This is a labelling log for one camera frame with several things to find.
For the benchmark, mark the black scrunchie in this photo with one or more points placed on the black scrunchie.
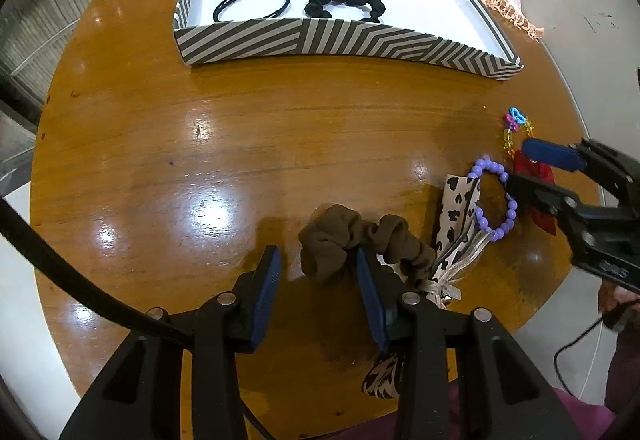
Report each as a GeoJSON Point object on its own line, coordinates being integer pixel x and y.
{"type": "Point", "coordinates": [345, 3]}

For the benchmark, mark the striped cardboard box tray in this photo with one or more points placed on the striped cardboard box tray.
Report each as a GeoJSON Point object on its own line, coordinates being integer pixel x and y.
{"type": "Point", "coordinates": [320, 40]}

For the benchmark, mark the person's right hand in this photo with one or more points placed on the person's right hand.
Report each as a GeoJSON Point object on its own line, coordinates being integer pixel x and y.
{"type": "Point", "coordinates": [617, 305]}

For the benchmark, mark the red fabric bow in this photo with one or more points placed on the red fabric bow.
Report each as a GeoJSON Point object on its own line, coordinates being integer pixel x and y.
{"type": "Point", "coordinates": [542, 220]}

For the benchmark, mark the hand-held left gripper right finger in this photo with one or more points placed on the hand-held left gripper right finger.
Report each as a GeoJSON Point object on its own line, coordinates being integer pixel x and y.
{"type": "Point", "coordinates": [372, 307]}

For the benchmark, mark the purple clothing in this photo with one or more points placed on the purple clothing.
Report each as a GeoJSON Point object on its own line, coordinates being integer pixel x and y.
{"type": "Point", "coordinates": [550, 420]}

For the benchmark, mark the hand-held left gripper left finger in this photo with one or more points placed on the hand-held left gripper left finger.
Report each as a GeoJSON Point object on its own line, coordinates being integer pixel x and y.
{"type": "Point", "coordinates": [265, 292]}

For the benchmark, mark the leopard print ribbon bow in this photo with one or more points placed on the leopard print ribbon bow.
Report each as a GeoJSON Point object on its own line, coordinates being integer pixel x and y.
{"type": "Point", "coordinates": [457, 215]}

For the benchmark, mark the brown scrunchie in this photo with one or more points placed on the brown scrunchie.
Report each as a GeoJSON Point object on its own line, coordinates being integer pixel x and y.
{"type": "Point", "coordinates": [345, 240]}

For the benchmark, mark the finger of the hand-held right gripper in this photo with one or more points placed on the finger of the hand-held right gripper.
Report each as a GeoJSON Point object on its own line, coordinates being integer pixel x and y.
{"type": "Point", "coordinates": [552, 154]}
{"type": "Point", "coordinates": [542, 197]}

